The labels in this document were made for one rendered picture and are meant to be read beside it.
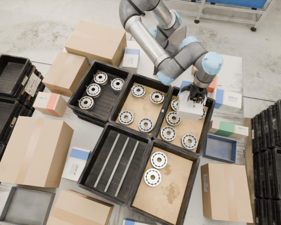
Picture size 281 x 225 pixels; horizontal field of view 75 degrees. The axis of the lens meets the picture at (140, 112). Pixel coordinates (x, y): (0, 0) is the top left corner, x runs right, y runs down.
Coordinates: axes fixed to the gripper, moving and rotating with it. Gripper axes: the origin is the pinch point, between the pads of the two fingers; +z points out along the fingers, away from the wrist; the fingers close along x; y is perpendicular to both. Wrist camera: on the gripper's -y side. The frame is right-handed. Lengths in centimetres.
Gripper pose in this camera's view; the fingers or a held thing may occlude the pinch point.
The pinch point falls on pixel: (191, 98)
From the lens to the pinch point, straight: 104.2
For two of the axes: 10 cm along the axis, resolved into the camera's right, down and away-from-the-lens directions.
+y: -1.9, 9.0, -3.8
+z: 0.1, 3.9, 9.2
